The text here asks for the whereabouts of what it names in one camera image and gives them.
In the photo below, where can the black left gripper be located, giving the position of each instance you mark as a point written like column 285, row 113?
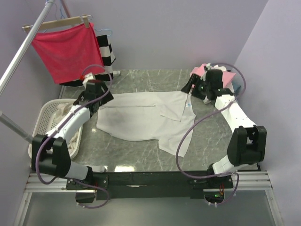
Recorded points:
column 107, row 98

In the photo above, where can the folded pink t shirt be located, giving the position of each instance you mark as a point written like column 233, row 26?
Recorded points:
column 199, row 71

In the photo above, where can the cream clothes in basket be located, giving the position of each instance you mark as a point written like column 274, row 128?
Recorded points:
column 61, row 111

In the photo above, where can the red hanging towel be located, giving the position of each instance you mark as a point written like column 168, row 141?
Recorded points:
column 68, row 53

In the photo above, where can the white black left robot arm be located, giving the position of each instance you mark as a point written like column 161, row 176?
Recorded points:
column 50, row 153

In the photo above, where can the blue wire hanger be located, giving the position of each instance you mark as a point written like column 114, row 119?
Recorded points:
column 103, row 32

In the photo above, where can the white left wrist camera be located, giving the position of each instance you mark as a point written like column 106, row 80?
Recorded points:
column 86, row 78

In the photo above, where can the white t shirt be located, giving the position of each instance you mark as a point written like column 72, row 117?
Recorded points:
column 226, row 78
column 161, row 116

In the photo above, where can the black base beam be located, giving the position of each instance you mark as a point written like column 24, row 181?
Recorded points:
column 118, row 185

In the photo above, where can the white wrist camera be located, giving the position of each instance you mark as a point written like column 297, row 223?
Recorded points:
column 207, row 67
column 86, row 78

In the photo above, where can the black white checkered cloth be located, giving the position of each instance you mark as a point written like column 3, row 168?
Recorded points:
column 108, row 58

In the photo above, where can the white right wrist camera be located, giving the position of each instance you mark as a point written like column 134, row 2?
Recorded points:
column 207, row 67

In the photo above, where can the folded white t shirt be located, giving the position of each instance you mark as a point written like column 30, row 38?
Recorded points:
column 226, row 78

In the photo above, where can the aluminium rail frame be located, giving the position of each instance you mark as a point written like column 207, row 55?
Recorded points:
column 248, row 181

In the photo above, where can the wooden clip hanger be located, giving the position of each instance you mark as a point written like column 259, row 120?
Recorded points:
column 71, row 21

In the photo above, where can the metal clothes rack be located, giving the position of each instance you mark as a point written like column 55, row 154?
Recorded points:
column 29, row 88

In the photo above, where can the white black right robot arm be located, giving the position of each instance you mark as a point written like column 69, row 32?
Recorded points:
column 248, row 141

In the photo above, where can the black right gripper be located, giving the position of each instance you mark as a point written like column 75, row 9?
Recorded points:
column 186, row 88

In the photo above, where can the white plastic laundry basket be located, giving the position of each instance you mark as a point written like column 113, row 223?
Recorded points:
column 45, row 119

